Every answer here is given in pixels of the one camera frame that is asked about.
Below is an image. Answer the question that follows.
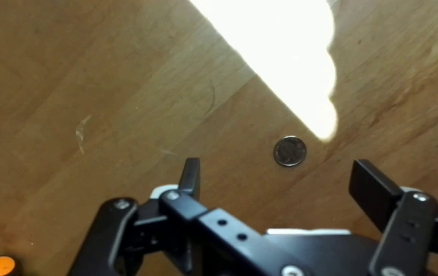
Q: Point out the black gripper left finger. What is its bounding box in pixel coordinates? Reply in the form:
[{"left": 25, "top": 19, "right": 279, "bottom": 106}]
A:
[{"left": 68, "top": 157, "right": 302, "bottom": 276}]

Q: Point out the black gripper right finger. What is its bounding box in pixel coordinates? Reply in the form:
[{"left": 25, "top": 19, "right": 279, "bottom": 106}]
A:
[{"left": 348, "top": 159, "right": 438, "bottom": 276}]

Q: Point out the silver coin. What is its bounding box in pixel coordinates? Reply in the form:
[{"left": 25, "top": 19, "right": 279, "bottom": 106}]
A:
[{"left": 271, "top": 134, "right": 310, "bottom": 169}]

